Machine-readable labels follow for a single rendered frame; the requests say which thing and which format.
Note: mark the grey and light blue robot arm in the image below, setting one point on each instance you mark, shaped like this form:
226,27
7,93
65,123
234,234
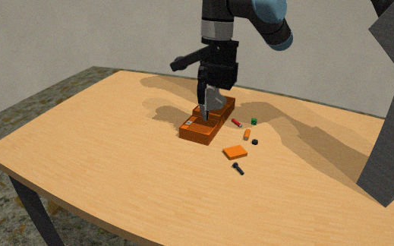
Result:
265,15

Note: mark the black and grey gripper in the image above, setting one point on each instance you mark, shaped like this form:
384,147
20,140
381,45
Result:
221,63

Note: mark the orange flat square pad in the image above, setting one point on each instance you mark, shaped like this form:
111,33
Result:
234,152

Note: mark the black bolt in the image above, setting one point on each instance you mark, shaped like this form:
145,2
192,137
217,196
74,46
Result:
235,165

